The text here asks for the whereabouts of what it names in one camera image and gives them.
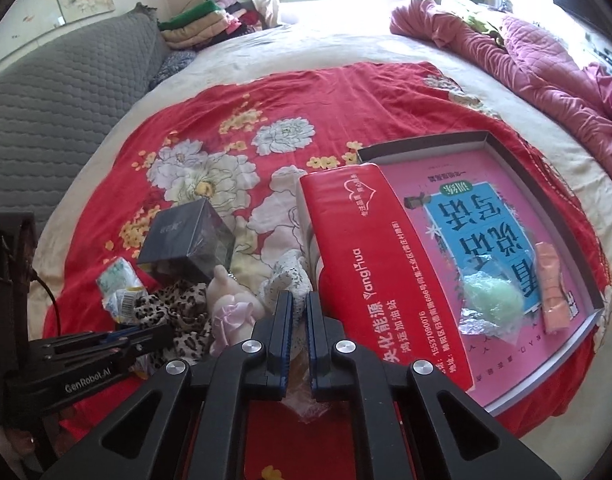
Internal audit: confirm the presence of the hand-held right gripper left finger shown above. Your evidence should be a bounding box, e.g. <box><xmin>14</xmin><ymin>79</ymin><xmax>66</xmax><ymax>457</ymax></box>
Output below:
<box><xmin>38</xmin><ymin>290</ymin><xmax>294</xmax><ymax>480</ymax></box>

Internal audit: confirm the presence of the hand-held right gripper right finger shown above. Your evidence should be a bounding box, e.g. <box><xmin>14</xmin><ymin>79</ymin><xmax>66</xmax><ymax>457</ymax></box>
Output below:
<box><xmin>306</xmin><ymin>290</ymin><xmax>559</xmax><ymax>480</ymax></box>

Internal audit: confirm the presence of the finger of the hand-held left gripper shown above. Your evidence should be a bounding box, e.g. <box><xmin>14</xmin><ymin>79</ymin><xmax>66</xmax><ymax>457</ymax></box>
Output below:
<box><xmin>100</xmin><ymin>324</ymin><xmax>173</xmax><ymax>363</ymax></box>

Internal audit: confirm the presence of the yellow barcode packet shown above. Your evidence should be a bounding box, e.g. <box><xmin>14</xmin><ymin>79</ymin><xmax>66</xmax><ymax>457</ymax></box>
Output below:
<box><xmin>102</xmin><ymin>285</ymin><xmax>148</xmax><ymax>322</ymax></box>

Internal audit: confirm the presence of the white lace scrunchie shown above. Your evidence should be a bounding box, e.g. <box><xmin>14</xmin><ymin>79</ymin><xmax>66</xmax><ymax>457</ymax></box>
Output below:
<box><xmin>258</xmin><ymin>252</ymin><xmax>312</xmax><ymax>311</ymax></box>

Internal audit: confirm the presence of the leopard print scrunchie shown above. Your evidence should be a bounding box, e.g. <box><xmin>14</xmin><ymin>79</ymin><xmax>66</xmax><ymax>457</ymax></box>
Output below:
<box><xmin>136</xmin><ymin>282</ymin><xmax>217</xmax><ymax>361</ymax></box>

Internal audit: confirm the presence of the pink plush toy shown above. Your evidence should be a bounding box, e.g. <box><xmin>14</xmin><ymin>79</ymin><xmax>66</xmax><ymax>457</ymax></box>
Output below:
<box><xmin>208</xmin><ymin>265</ymin><xmax>264</xmax><ymax>356</ymax></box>

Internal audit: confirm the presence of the clear plastic packet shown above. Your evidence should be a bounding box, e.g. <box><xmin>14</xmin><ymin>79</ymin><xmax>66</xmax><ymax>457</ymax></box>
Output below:
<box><xmin>281</xmin><ymin>355</ymin><xmax>337</xmax><ymax>426</ymax></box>

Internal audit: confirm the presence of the green white tissue pack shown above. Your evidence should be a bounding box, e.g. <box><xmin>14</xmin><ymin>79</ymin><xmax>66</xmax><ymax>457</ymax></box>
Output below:
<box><xmin>96</xmin><ymin>255</ymin><xmax>144</xmax><ymax>306</ymax></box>

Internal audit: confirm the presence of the pink cardboard box tray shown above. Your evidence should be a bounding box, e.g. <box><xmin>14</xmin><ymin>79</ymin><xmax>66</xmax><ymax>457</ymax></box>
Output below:
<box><xmin>356</xmin><ymin>131</ymin><xmax>607</xmax><ymax>416</ymax></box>

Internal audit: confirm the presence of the red tissue box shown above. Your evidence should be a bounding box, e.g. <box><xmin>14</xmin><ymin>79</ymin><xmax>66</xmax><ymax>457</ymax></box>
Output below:
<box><xmin>295</xmin><ymin>162</ymin><xmax>474</xmax><ymax>393</ymax></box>

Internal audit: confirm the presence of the dark navy gift box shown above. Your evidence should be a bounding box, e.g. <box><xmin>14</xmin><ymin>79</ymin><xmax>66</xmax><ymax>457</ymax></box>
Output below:
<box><xmin>137</xmin><ymin>197</ymin><xmax>237</xmax><ymax>283</ymax></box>

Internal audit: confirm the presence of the green fluffy puff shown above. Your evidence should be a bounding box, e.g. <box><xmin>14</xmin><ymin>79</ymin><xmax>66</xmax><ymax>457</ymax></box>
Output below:
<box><xmin>458</xmin><ymin>265</ymin><xmax>527</xmax><ymax>336</ymax></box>

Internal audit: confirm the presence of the red floral blanket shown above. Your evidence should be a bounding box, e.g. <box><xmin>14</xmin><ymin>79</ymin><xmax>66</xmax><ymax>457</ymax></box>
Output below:
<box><xmin>42</xmin><ymin>61</ymin><xmax>612</xmax><ymax>480</ymax></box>

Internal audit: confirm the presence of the peach fabric bow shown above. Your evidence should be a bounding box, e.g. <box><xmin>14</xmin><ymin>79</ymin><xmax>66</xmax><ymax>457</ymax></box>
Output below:
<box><xmin>533</xmin><ymin>242</ymin><xmax>579</xmax><ymax>333</ymax></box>

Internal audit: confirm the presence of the grey quilted headboard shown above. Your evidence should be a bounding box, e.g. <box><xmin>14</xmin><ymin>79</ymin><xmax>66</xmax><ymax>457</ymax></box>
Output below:
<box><xmin>0</xmin><ymin>10</ymin><xmax>172</xmax><ymax>241</ymax></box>

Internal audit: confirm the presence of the dark patterned pillow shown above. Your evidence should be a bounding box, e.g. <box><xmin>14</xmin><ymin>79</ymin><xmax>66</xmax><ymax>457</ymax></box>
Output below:
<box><xmin>150</xmin><ymin>50</ymin><xmax>198</xmax><ymax>89</ymax></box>

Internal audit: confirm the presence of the stack of folded clothes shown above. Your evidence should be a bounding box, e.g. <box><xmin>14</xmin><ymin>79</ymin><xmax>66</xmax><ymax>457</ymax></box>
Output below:
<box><xmin>158</xmin><ymin>0</ymin><xmax>282</xmax><ymax>51</ymax></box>

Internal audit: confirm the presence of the pink quilt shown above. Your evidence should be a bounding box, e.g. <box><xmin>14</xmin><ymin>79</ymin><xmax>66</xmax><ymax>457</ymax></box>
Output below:
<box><xmin>390</xmin><ymin>0</ymin><xmax>612</xmax><ymax>206</ymax></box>

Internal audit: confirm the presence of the green patterned cloth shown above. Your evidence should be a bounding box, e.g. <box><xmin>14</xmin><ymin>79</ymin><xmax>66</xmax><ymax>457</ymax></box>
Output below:
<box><xmin>438</xmin><ymin>0</ymin><xmax>507</xmax><ymax>47</ymax></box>

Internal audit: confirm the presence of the black cable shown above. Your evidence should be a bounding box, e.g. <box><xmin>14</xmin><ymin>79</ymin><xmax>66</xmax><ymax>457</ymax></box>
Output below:
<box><xmin>31</xmin><ymin>270</ymin><xmax>61</xmax><ymax>335</ymax></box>

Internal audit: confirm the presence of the floral wall picture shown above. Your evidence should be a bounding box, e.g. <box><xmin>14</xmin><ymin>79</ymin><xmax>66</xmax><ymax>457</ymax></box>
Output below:
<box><xmin>0</xmin><ymin>0</ymin><xmax>112</xmax><ymax>68</ymax></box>

